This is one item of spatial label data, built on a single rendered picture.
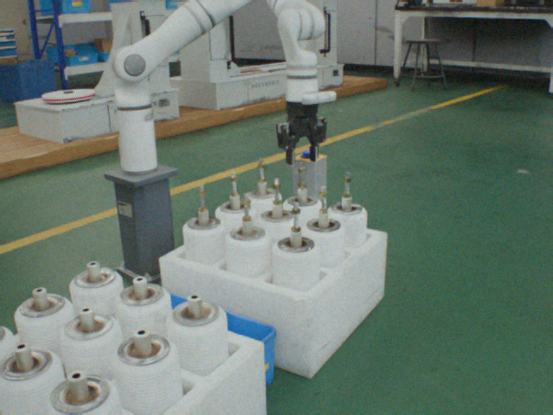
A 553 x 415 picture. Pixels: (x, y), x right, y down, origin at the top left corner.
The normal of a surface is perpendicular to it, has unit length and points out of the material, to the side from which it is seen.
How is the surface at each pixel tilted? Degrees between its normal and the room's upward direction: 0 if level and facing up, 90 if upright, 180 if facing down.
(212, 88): 90
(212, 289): 90
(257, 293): 90
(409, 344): 0
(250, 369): 90
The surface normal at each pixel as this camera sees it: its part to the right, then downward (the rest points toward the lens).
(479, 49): -0.65, 0.27
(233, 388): 0.85, 0.15
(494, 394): -0.03, -0.94
